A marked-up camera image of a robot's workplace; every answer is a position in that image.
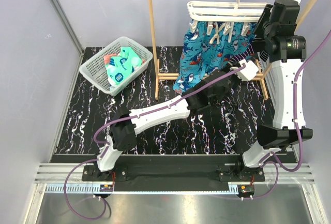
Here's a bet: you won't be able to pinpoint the black striped sock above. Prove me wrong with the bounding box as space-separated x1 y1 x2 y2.
259 50 269 62
229 45 255 63

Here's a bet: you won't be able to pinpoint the mint green sock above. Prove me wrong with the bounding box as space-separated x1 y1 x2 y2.
105 56 134 90
119 47 143 71

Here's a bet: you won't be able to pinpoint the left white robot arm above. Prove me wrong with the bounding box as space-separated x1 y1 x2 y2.
93 66 246 181

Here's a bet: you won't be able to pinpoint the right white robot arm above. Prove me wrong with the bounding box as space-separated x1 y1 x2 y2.
233 0 313 181

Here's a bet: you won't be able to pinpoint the white clip hanger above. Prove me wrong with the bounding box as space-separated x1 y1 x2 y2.
187 0 267 43

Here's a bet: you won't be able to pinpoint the blue shark pattern shorts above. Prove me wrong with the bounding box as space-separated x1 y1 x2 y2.
173 22 256 94

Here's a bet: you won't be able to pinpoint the white plastic basket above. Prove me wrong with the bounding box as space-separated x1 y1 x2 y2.
79 36 153 96

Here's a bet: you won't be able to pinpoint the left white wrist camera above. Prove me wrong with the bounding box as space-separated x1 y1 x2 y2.
230 59 259 81

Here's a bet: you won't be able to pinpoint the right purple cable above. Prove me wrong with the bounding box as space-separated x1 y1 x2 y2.
260 0 331 200

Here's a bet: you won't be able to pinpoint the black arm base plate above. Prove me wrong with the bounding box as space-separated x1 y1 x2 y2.
82 155 265 193

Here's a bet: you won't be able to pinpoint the aluminium frame post left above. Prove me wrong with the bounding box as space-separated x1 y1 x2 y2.
49 0 85 55

